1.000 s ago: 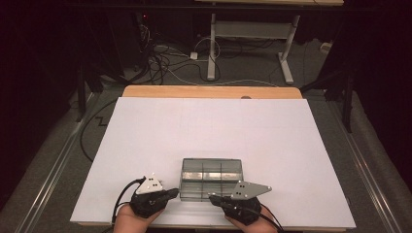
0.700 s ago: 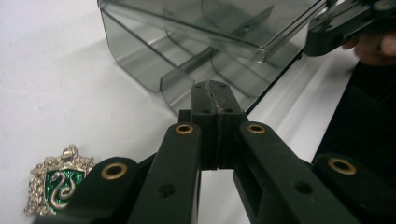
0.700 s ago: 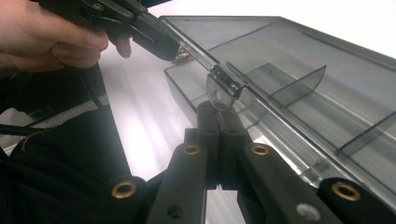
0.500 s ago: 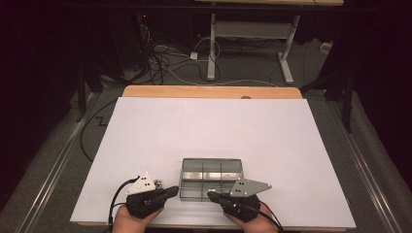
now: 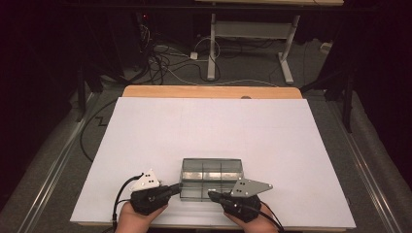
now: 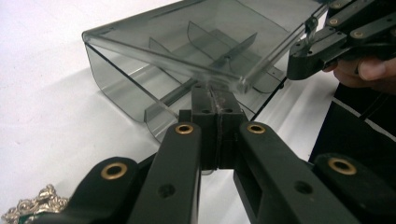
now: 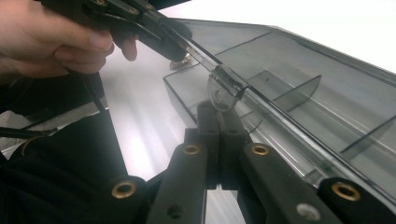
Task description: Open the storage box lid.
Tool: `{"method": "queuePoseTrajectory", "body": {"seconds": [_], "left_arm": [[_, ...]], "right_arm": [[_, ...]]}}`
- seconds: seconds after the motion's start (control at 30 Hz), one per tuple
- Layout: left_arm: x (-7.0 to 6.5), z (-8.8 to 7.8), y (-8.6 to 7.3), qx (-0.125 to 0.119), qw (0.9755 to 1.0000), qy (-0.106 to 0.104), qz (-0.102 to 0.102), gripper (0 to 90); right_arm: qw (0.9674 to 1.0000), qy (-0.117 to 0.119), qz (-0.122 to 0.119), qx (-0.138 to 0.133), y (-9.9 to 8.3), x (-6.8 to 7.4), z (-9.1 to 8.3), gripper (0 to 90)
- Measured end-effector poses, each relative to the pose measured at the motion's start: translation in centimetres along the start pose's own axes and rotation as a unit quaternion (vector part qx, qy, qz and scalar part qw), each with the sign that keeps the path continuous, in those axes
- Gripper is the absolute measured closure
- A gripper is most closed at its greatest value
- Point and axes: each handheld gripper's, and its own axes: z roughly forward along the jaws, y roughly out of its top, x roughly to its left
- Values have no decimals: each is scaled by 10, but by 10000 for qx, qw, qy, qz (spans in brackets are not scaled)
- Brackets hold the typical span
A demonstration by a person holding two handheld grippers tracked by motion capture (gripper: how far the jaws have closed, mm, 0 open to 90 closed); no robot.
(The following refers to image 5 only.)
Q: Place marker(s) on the small white box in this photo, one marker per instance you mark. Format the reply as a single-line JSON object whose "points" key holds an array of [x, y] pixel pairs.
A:
{"points": [[326, 47]]}

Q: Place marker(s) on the black metal stand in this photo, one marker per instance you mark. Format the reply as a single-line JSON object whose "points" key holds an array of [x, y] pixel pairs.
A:
{"points": [[81, 93], [348, 97]]}

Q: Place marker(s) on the white metal table frame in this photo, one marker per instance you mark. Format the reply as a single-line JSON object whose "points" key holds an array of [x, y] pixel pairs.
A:
{"points": [[249, 29]]}

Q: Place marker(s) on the person's right hand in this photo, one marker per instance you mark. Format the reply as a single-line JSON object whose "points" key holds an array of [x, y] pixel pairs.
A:
{"points": [[256, 226]]}

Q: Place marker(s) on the white power adapter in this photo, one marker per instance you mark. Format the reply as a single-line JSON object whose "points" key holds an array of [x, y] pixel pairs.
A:
{"points": [[193, 55]]}

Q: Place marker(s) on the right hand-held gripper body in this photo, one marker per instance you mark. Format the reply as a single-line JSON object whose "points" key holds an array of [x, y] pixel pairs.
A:
{"points": [[243, 202]]}

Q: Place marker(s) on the person's left hand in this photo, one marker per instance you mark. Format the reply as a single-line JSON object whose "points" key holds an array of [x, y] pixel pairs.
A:
{"points": [[136, 221]]}

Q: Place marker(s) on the metal floor rail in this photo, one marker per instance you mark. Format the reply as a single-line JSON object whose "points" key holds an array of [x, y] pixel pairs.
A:
{"points": [[55, 168], [366, 174]]}

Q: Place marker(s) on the transparent grey compartment box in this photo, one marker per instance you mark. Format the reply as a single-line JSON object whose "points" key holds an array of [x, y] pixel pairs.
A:
{"points": [[210, 178]]}

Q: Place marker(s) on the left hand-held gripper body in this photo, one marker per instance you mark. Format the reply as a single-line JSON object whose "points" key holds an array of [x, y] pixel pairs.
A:
{"points": [[147, 197]]}

